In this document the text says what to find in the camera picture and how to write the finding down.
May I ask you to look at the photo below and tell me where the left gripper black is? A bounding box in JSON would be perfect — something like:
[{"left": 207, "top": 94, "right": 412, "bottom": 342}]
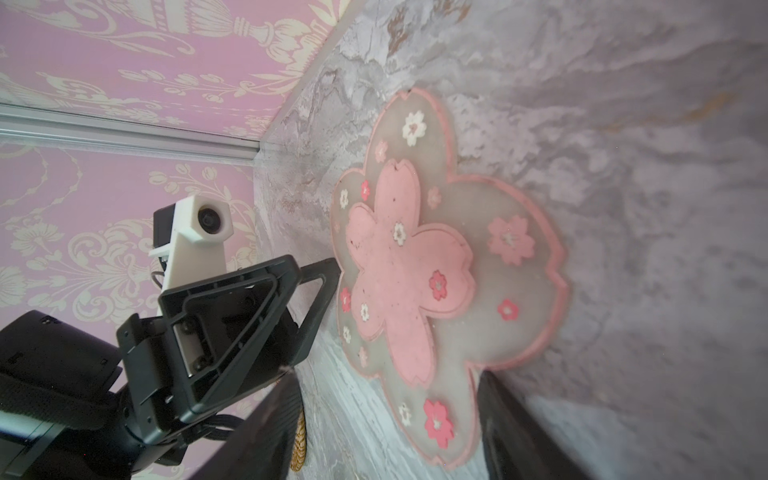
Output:
[{"left": 113, "top": 255, "right": 341, "bottom": 465}]

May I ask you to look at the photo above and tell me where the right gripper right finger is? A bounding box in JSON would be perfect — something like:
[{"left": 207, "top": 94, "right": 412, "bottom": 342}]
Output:
[{"left": 477, "top": 370, "right": 590, "bottom": 480}]

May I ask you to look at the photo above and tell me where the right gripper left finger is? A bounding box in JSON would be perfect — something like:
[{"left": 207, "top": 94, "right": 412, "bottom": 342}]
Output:
[{"left": 193, "top": 371, "right": 303, "bottom": 480}]

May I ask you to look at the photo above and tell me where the woven tan coaster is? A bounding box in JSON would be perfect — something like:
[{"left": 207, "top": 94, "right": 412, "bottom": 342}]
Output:
[{"left": 290, "top": 411, "right": 307, "bottom": 472}]

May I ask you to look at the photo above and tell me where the pink flower coaster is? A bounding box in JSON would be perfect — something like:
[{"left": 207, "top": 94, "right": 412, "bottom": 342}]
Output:
[{"left": 329, "top": 88, "right": 570, "bottom": 469}]

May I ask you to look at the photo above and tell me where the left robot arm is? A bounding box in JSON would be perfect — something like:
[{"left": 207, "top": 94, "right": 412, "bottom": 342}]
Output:
[{"left": 1, "top": 255, "right": 340, "bottom": 479}]

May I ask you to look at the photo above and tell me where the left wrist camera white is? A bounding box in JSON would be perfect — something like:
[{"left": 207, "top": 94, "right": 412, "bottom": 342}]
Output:
[{"left": 149, "top": 194, "right": 234, "bottom": 291}]

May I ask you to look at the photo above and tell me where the left corner aluminium post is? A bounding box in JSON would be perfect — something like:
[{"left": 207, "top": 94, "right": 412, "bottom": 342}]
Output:
[{"left": 1, "top": 104, "right": 260, "bottom": 166}]

